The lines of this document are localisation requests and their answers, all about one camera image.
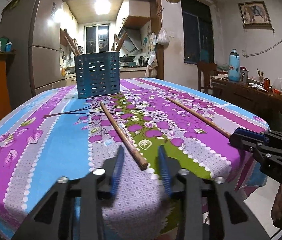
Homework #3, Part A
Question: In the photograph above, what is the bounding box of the wooden chair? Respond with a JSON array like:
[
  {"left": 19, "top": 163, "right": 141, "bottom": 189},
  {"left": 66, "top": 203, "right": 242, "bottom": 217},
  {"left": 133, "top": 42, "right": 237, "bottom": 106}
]
[{"left": 197, "top": 61, "right": 217, "bottom": 93}]

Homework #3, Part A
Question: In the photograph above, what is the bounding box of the blue perforated utensil holder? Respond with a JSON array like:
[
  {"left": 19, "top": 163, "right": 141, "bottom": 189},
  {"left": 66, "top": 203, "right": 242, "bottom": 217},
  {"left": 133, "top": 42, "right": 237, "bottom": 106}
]
[{"left": 74, "top": 51, "right": 120, "bottom": 99}]

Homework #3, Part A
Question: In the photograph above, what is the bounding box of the dark window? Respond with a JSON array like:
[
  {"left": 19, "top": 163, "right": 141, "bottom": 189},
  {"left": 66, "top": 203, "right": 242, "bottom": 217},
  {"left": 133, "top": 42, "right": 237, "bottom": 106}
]
[{"left": 181, "top": 0, "right": 214, "bottom": 64}]

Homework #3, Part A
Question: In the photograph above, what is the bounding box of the floral striped tablecloth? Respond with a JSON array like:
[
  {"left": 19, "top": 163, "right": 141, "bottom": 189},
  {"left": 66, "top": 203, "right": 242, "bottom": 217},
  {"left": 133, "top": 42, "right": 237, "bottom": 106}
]
[{"left": 0, "top": 78, "right": 269, "bottom": 239}]

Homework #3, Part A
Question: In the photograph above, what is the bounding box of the black wok on stove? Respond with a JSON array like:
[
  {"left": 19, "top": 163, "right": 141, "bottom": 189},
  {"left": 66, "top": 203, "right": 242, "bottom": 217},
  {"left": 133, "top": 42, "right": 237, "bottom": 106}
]
[{"left": 119, "top": 56, "right": 135, "bottom": 62}]

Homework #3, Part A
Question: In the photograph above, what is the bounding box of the hanging white plastic bag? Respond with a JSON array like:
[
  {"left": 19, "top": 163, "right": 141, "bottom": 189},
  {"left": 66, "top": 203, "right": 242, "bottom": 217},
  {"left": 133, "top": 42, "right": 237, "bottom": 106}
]
[{"left": 156, "top": 27, "right": 170, "bottom": 46}]

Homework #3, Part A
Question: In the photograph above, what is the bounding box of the grey refrigerator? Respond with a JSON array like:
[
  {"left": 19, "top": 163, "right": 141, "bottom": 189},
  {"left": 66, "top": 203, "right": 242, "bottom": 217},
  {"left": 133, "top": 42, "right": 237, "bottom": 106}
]
[{"left": 0, "top": 0, "right": 65, "bottom": 109}]

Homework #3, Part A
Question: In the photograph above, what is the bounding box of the dark wooden side table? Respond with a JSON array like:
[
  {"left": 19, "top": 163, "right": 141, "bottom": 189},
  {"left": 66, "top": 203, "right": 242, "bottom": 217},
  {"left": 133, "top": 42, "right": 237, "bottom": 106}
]
[{"left": 211, "top": 77, "right": 282, "bottom": 122}]

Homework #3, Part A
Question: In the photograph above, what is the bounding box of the blue thermos bottle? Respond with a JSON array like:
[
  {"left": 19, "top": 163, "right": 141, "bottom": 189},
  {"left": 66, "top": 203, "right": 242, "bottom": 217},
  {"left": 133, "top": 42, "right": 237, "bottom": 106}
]
[{"left": 228, "top": 49, "right": 240, "bottom": 82}]

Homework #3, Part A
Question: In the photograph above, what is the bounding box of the steel range hood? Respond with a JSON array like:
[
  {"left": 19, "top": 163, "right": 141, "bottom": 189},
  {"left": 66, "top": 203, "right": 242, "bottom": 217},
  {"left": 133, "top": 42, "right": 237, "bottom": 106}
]
[{"left": 118, "top": 27, "right": 142, "bottom": 53}]

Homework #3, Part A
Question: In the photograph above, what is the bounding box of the framed elephant picture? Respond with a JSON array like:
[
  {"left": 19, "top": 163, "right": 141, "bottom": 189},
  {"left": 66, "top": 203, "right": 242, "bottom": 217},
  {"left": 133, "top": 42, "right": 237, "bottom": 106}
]
[{"left": 238, "top": 1, "right": 273, "bottom": 29}]

